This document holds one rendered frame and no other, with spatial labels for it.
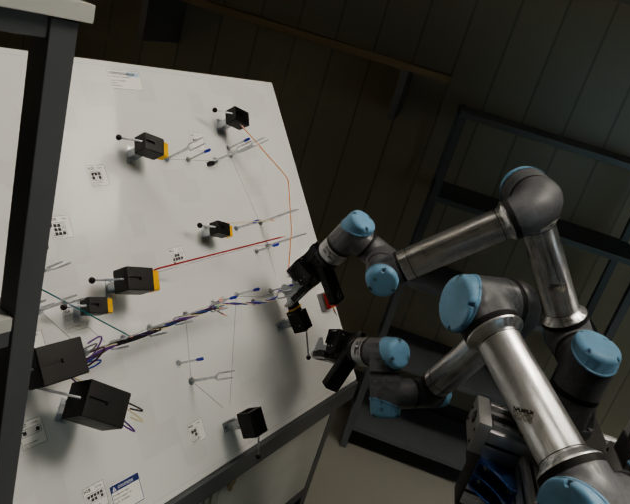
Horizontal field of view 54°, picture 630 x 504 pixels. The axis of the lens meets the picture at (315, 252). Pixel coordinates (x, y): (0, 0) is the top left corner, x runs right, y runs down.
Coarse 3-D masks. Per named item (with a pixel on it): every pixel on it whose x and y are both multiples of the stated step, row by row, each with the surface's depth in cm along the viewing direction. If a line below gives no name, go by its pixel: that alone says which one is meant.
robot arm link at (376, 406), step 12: (372, 372) 149; (384, 372) 147; (396, 372) 148; (372, 384) 149; (384, 384) 147; (396, 384) 148; (408, 384) 150; (372, 396) 148; (384, 396) 146; (396, 396) 147; (408, 396) 149; (372, 408) 148; (384, 408) 146; (396, 408) 147; (408, 408) 151
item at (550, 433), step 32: (448, 288) 123; (480, 288) 117; (512, 288) 122; (448, 320) 121; (480, 320) 115; (512, 320) 115; (480, 352) 117; (512, 352) 111; (512, 384) 108; (544, 384) 107; (544, 416) 103; (544, 448) 101; (576, 448) 99; (544, 480) 98; (576, 480) 93; (608, 480) 94
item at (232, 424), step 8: (248, 408) 151; (256, 408) 148; (240, 416) 147; (248, 416) 146; (256, 416) 147; (224, 424) 151; (232, 424) 151; (240, 424) 148; (248, 424) 146; (256, 424) 147; (264, 424) 149; (248, 432) 147; (256, 432) 146; (264, 432) 148; (256, 456) 149
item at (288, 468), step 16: (304, 432) 193; (320, 432) 205; (288, 448) 188; (304, 448) 199; (256, 464) 173; (272, 464) 182; (288, 464) 193; (304, 464) 206; (240, 480) 168; (256, 480) 178; (272, 480) 188; (288, 480) 200; (304, 480) 213; (224, 496) 164; (240, 496) 173; (256, 496) 183; (272, 496) 194; (288, 496) 206
